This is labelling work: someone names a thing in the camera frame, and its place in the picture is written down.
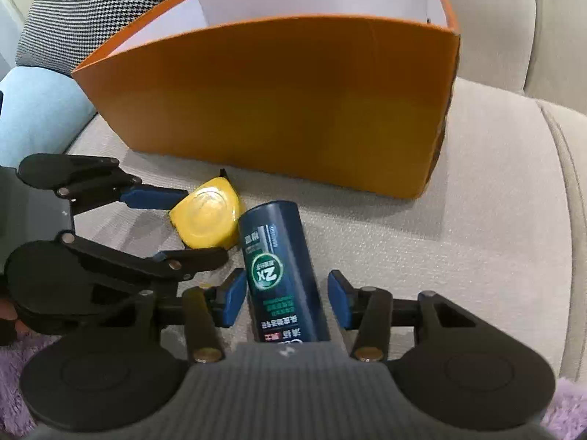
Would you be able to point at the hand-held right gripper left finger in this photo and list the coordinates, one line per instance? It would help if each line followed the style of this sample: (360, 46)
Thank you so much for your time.
(234, 298)

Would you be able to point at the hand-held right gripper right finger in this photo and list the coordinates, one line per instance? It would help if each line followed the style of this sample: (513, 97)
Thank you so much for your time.
(337, 300)

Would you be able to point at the purple fuzzy blanket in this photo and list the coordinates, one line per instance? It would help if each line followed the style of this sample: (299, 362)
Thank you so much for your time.
(18, 398)

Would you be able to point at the light blue pillow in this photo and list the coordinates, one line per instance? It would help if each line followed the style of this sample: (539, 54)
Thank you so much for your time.
(36, 110)

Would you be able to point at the orange cardboard box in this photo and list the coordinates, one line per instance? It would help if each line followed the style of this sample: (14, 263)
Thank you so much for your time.
(284, 101)

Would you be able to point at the person's left hand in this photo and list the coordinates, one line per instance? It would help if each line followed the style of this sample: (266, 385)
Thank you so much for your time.
(7, 311)

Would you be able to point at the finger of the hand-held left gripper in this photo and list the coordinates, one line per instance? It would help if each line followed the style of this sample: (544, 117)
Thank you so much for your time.
(197, 259)
(153, 197)

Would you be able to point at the dark blue bottle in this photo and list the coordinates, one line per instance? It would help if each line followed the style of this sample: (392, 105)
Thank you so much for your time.
(279, 256)

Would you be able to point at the houndstooth pillow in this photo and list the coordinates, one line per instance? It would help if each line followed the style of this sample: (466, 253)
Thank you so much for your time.
(91, 9)

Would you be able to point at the yellow tape measure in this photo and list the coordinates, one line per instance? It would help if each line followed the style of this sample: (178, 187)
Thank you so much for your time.
(206, 215)

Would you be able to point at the beige sofa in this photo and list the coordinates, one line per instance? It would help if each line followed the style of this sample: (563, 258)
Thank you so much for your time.
(481, 238)

